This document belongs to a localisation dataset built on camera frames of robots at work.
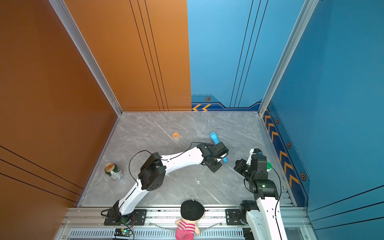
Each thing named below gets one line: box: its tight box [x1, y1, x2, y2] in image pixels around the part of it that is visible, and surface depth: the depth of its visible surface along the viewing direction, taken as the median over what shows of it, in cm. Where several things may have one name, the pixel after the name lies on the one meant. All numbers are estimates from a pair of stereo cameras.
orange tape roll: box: [172, 132, 180, 140], surface depth 107 cm
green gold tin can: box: [104, 163, 124, 181], surface depth 81 cm
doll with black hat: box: [175, 199, 206, 240], surface depth 69 cm
